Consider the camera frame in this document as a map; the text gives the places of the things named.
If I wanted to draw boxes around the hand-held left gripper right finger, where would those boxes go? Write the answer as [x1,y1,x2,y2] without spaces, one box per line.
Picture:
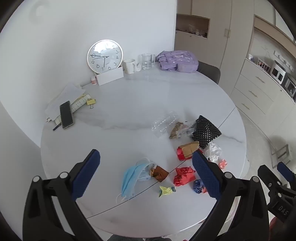
[190,149,270,241]

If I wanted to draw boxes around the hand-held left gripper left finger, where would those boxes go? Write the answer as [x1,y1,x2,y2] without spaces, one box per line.
[22,149,103,241]

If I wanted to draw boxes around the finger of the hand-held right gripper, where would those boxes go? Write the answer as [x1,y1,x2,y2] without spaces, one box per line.
[258,164,281,193]
[277,161,296,186]

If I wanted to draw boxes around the blue crumpled wrapper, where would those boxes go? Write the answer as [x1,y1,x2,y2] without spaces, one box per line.
[193,179,208,194]

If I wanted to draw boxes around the red crumpled wrapper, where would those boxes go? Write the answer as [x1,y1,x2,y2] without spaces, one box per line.
[173,166,196,186]

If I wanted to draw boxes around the white crumpled tissue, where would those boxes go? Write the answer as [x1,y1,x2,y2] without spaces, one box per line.
[203,142,222,163]

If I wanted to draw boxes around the red brown paper carton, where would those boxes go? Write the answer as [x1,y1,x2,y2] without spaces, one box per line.
[177,141,200,161]

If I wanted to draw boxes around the black foam net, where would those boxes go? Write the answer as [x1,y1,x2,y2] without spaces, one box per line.
[190,115,222,149]

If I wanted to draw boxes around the yellow green crumpled wrapper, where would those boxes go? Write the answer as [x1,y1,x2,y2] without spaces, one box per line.
[159,185,176,198]

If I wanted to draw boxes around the blue face mask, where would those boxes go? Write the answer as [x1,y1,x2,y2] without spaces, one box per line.
[116,158,153,202]

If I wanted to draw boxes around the brown crumpled wrapper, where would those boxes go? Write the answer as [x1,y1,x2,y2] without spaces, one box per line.
[150,163,170,182]

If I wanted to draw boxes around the clear brown snack wrapper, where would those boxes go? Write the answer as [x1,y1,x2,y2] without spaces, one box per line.
[169,121,197,139]

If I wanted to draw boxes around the white blue printed packet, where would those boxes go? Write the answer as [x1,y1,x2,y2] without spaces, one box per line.
[138,170,153,182]

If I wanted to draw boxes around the clear plastic bottle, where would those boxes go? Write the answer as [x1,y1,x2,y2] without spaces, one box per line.
[151,111,179,138]

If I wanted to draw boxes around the black smartphone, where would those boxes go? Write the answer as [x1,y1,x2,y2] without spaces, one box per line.
[60,100,74,129]

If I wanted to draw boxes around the pale yellow ruler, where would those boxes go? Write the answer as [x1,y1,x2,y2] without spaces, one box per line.
[70,94,91,114]

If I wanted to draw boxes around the white paper sheets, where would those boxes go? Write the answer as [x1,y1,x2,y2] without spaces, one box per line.
[45,83,87,123]

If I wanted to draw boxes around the steel toaster oven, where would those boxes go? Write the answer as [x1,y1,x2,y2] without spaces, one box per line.
[283,74,296,102]

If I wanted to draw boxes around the beige drawer cabinet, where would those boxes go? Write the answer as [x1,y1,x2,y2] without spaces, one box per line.
[230,59,296,137]

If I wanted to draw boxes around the white microwave oven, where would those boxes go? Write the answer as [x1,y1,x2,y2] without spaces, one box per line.
[270,61,287,84]

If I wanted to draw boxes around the dark grey chair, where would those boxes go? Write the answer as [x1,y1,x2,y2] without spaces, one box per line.
[196,61,221,84]

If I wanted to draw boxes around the white cardboard box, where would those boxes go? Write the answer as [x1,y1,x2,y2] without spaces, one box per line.
[95,66,124,86]

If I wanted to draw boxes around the purple fabric bag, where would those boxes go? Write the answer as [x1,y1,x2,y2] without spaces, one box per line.
[157,50,199,73]

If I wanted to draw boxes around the white mug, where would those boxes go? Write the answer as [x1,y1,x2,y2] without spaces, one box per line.
[123,59,137,74]

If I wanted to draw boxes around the glass measuring cup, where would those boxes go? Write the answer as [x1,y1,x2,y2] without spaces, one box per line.
[142,53,156,70]

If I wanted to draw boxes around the tall beige cabinet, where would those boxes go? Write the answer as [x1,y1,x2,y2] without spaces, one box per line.
[174,0,255,98]

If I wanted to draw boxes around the metal frame stool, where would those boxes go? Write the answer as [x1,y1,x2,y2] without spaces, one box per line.
[270,144,290,167]

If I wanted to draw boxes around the white round wall clock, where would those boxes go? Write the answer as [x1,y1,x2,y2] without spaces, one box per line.
[87,39,123,71]

